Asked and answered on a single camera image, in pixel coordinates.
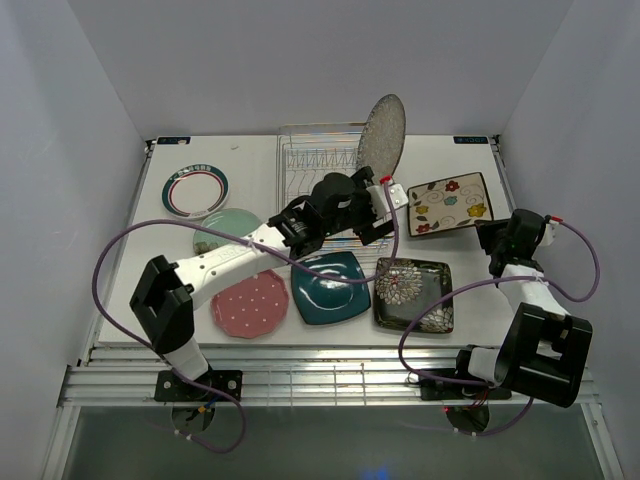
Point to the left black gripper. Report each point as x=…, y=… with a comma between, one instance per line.
x=362, y=178

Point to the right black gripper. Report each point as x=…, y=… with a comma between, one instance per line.
x=485, y=229

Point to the cream floral square plate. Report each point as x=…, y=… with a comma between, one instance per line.
x=448, y=204

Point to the speckled round plate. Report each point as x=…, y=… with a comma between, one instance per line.
x=383, y=137

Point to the wire dish rack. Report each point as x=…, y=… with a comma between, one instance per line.
x=307, y=152

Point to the black floral square plate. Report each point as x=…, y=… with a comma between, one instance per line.
x=406, y=288

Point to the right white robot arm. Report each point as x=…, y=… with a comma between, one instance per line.
x=544, y=352

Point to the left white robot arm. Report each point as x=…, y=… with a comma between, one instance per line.
x=168, y=293

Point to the teal square plate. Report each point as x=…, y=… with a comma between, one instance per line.
x=325, y=302

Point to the right blue table label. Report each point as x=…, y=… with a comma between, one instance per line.
x=470, y=140

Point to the blue table label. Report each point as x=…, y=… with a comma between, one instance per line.
x=174, y=140
x=470, y=140

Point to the mint green flower plate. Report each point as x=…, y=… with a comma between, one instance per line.
x=232, y=221

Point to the pink dotted plate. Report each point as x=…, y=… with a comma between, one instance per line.
x=252, y=308

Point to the white plate green rim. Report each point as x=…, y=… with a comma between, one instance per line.
x=195, y=191

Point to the left blue table label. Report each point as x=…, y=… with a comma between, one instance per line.
x=174, y=140

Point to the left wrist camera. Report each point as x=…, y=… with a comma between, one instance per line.
x=387, y=197

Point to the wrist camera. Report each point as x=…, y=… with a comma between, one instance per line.
x=387, y=197
x=549, y=233

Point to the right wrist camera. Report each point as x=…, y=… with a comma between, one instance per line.
x=549, y=233

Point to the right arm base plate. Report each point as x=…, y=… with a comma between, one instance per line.
x=431, y=390

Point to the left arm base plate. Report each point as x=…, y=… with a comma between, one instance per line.
x=215, y=385

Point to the aluminium frame rails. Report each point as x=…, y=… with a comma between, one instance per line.
x=353, y=363

